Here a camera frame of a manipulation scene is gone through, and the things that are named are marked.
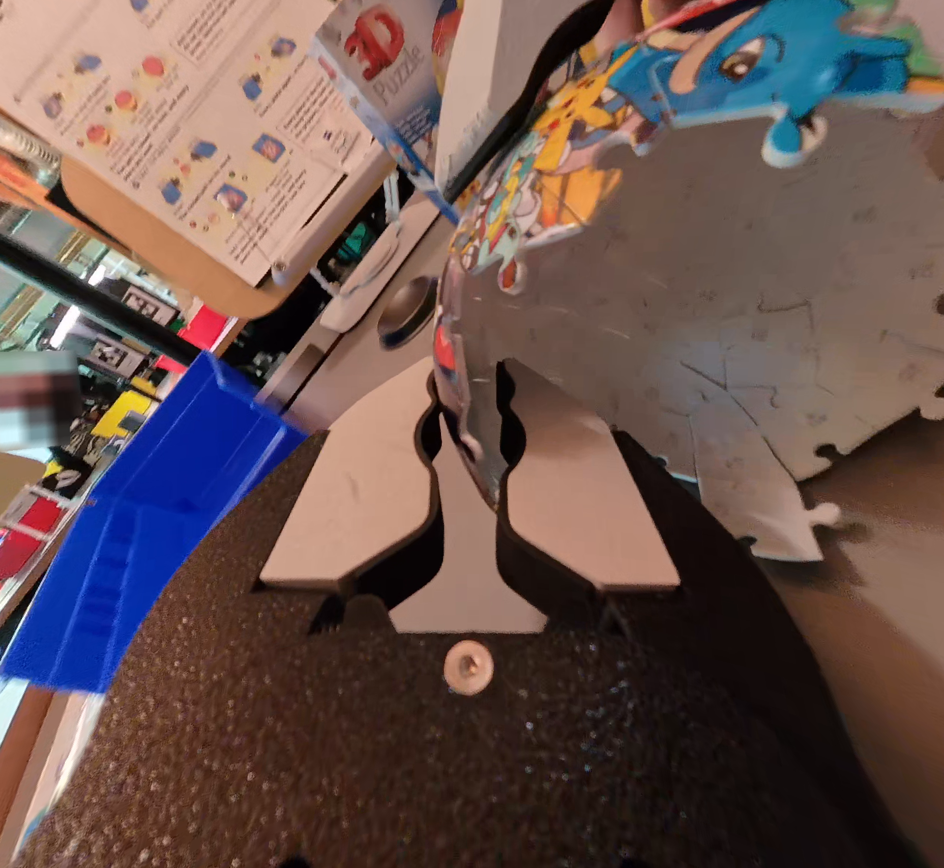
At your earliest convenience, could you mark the blue plastic bin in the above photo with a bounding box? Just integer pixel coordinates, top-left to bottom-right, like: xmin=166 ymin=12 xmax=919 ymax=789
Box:
xmin=0 ymin=350 xmax=311 ymax=695

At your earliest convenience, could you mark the red bin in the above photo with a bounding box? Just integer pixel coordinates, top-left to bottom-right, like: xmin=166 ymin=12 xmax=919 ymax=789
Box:
xmin=0 ymin=499 xmax=67 ymax=581

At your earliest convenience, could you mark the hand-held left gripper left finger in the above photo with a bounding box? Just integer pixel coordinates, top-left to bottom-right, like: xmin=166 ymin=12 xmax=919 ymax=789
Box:
xmin=258 ymin=358 xmax=447 ymax=600

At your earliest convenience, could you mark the cartoon print puzzle box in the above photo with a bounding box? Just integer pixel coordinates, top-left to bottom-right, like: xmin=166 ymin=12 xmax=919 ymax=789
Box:
xmin=313 ymin=0 xmax=488 ymax=220

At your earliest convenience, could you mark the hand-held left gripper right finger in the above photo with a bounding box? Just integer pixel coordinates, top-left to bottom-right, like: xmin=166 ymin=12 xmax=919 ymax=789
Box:
xmin=496 ymin=359 xmax=682 ymax=596

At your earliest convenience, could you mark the yellow box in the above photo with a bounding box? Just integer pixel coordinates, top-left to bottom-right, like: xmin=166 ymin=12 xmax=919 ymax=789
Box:
xmin=92 ymin=389 xmax=159 ymax=441

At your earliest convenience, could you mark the white rounded plate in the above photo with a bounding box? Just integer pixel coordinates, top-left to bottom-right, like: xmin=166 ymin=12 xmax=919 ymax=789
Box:
xmin=317 ymin=212 xmax=421 ymax=334

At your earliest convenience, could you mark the wooden clipboard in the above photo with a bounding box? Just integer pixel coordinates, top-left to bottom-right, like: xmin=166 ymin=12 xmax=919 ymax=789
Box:
xmin=58 ymin=145 xmax=303 ymax=323

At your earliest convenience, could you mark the black metal pole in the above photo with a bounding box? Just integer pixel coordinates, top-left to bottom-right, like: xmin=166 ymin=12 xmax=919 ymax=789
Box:
xmin=0 ymin=234 xmax=204 ymax=368

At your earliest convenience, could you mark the black white marker tag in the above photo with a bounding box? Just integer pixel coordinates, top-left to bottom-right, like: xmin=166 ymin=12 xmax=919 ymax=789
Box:
xmin=121 ymin=284 xmax=181 ymax=327
xmin=88 ymin=337 xmax=148 ymax=382

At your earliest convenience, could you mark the white instruction sheet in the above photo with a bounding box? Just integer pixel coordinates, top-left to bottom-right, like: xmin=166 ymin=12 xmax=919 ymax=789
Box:
xmin=0 ymin=0 xmax=392 ymax=290

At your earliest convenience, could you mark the cartoon print puzzle ball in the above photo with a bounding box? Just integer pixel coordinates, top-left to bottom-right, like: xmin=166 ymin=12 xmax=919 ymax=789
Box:
xmin=431 ymin=0 xmax=944 ymax=563

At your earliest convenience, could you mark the black round ball stand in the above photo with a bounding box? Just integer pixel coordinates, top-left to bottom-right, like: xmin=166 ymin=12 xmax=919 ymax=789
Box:
xmin=376 ymin=274 xmax=443 ymax=351

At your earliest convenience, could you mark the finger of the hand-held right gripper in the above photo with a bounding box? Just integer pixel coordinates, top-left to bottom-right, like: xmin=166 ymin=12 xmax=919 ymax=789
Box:
xmin=434 ymin=0 xmax=639 ymax=204

